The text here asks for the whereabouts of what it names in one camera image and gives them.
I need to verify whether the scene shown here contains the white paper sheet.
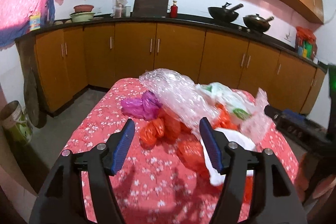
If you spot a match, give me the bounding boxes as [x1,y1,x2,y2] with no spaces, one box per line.
[199,120,256,186]

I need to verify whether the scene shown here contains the purple plastic bag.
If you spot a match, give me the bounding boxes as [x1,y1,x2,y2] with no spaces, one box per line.
[121,91,162,121]

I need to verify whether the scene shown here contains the orange plastic bag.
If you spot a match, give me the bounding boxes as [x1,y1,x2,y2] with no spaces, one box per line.
[139,103,237,180]

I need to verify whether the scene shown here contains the white green printed bag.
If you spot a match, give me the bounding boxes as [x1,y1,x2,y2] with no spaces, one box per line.
[195,83,255,123]

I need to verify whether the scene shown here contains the clear bubble wrap sheet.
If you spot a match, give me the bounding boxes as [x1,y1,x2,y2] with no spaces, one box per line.
[139,69,272,144]

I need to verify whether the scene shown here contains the red floral tablecloth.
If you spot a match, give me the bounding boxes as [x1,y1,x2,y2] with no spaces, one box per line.
[61,77,300,224]

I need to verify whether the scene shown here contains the orange bag with bottles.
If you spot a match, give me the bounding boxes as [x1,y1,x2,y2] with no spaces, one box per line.
[295,26,318,60]

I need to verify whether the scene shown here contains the wooden lower cabinets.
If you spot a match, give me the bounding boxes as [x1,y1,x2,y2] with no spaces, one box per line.
[15,21,328,115]

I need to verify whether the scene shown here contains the bucket on floor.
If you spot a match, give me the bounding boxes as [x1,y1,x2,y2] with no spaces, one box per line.
[1,101,33,146]

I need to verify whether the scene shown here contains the lidded black wok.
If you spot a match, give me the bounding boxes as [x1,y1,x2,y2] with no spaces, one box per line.
[243,14,274,33]

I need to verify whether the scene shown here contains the clear jar with bag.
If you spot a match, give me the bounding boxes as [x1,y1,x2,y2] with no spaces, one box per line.
[110,0,130,18]

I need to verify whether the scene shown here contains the green basin with red bowl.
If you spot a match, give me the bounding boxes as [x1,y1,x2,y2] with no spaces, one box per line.
[70,5,95,23]

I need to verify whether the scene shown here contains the dark cutting board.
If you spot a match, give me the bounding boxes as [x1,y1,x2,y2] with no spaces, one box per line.
[131,0,169,18]

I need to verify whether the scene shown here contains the red bottle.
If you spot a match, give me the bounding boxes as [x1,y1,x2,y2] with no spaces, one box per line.
[170,1,178,18]

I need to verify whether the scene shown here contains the small colourful carton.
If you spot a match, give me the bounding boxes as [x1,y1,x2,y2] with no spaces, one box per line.
[29,12,41,31]

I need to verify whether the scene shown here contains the black wok with handle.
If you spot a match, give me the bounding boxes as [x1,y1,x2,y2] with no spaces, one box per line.
[208,2,244,23]

